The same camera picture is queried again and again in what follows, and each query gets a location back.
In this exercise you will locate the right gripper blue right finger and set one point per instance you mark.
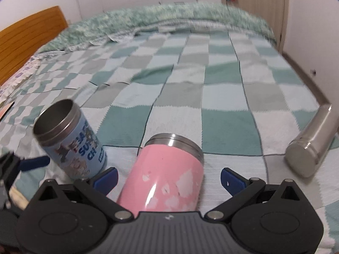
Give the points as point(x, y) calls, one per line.
point(232, 182)

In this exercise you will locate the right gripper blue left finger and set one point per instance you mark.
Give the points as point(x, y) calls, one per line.
point(106, 181)

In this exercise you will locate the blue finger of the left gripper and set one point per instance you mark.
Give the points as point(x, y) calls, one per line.
point(33, 163)

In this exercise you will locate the pink tumbler cup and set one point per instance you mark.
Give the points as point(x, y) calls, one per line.
point(166, 176)

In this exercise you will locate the blue cartoon cup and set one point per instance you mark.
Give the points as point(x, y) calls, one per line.
point(64, 133)

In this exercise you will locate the red book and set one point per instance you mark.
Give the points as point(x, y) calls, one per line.
point(5, 109)

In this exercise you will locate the purple floral pillow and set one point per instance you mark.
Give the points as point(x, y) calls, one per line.
point(24, 73)

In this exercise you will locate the stainless steel thermos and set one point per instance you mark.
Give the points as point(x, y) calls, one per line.
point(307, 151)

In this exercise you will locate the green checkered bed sheet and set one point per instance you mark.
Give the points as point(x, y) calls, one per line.
point(230, 93)

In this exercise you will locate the wooden headboard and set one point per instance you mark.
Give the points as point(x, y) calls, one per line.
point(22, 39)

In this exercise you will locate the green floral quilt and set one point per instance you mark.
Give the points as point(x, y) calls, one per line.
point(125, 22)

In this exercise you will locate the beige wooden door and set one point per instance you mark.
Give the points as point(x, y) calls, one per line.
point(275, 12)

